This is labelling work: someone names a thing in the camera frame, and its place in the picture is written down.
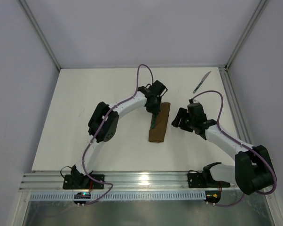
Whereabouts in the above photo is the fork with green handle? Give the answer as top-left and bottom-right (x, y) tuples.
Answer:
(150, 114), (157, 129)

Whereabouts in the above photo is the brown cloth napkin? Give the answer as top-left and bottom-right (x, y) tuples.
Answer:
(148, 102), (171, 143)

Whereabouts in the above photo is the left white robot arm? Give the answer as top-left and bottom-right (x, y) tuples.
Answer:
(64, 80), (168, 189)

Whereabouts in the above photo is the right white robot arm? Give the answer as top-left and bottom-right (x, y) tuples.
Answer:
(172, 103), (276, 195)

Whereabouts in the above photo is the knife with green handle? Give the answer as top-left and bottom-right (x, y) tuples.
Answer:
(193, 71), (211, 94)

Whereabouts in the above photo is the right side aluminium rail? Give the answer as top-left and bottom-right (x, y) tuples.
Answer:
(219, 67), (254, 144)

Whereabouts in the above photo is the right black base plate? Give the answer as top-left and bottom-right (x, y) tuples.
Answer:
(187, 170), (231, 188)

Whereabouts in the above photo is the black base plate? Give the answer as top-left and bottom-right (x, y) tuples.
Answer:
(187, 170), (231, 188)
(63, 174), (104, 190)

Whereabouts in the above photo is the slotted cable duct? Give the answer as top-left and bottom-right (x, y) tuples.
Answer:
(29, 191), (206, 202)

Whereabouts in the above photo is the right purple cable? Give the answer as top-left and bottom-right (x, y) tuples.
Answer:
(189, 91), (278, 207)

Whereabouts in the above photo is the aluminium mounting rail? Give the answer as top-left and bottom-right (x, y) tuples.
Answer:
(18, 171), (276, 193)

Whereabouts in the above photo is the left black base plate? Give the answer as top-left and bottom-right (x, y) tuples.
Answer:
(63, 174), (104, 190)

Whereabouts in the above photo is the right aluminium frame post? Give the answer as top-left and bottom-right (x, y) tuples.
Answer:
(225, 0), (269, 70)

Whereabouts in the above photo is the aluminium frame post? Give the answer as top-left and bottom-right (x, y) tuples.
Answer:
(225, 0), (269, 70)
(17, 0), (62, 71)

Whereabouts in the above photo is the left aluminium frame post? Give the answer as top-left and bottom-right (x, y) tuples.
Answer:
(17, 0), (62, 71)

